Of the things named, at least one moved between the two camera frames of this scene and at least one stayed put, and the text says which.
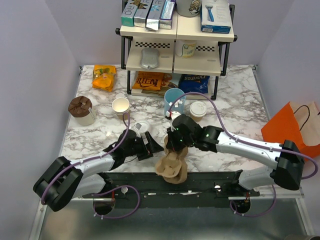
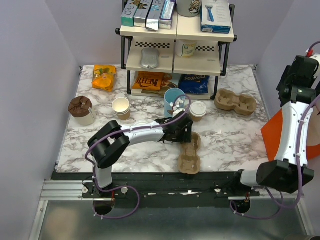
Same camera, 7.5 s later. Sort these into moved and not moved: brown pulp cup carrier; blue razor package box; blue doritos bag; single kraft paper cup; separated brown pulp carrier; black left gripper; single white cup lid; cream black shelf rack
Moved: brown pulp cup carrier; black left gripper; separated brown pulp carrier
Not moved: blue razor package box; single white cup lid; single kraft paper cup; cream black shelf rack; blue doritos bag
